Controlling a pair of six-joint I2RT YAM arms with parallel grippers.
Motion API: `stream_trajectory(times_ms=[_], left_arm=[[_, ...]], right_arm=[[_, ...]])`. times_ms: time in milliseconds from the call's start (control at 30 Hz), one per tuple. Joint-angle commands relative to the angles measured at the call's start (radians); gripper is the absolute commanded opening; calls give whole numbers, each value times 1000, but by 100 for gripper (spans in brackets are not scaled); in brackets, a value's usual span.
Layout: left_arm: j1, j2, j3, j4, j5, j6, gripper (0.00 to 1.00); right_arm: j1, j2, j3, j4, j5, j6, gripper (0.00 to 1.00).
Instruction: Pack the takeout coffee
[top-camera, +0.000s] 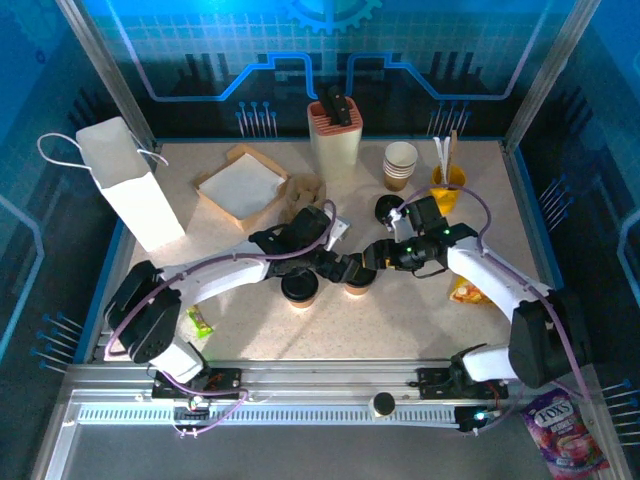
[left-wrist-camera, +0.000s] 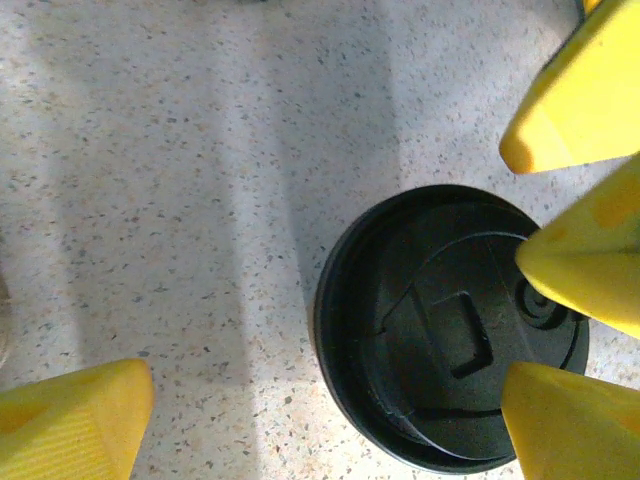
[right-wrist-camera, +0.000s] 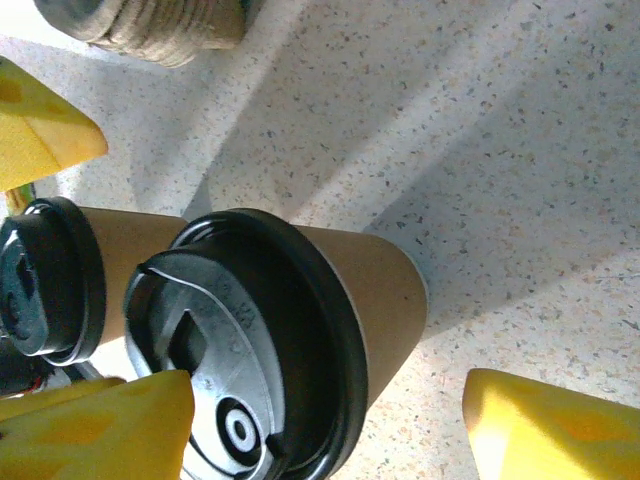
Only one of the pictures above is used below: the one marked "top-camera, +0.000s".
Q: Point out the white napkin stack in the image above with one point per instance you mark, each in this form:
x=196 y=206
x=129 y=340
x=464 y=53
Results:
x=240 y=185

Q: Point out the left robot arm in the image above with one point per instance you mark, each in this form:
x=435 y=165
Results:
x=225 y=272

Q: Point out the black round knob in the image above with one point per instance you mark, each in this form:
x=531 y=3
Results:
x=383 y=404

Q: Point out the white wrapped straw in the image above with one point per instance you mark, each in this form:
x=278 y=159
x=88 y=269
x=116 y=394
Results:
x=436 y=150
x=445 y=155

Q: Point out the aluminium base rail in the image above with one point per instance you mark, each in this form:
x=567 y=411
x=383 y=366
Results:
x=325 y=371

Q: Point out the brown paper cup stack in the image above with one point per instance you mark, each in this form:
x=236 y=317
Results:
x=400 y=160

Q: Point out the white paper bag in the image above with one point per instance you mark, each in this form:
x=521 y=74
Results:
x=135 y=195

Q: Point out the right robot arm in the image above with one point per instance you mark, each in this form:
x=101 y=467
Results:
x=490 y=272

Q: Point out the aluminium frame post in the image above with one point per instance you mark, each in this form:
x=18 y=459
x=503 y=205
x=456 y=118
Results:
x=102 y=65
x=548 y=65

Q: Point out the kraft wrapped stirrer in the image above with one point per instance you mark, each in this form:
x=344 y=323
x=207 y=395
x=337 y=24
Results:
x=454 y=150

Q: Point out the yellow metal bucket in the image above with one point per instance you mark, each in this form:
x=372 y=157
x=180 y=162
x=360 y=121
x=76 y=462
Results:
x=452 y=192

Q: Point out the purple candy bag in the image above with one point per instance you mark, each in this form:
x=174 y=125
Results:
x=565 y=435

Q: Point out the cardboard napkin box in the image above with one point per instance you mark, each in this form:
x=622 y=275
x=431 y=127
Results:
x=220 y=207

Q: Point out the pulp cup carrier stack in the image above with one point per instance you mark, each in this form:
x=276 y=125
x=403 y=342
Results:
x=302 y=192

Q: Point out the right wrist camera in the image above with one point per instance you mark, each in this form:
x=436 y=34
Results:
x=401 y=227

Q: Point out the yellow chips bag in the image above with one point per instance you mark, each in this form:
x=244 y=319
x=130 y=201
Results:
x=467 y=292

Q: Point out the green snack bar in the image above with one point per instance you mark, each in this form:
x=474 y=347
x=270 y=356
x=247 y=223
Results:
x=200 y=322

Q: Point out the cream knife block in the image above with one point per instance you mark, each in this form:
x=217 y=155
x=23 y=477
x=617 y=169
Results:
x=335 y=150

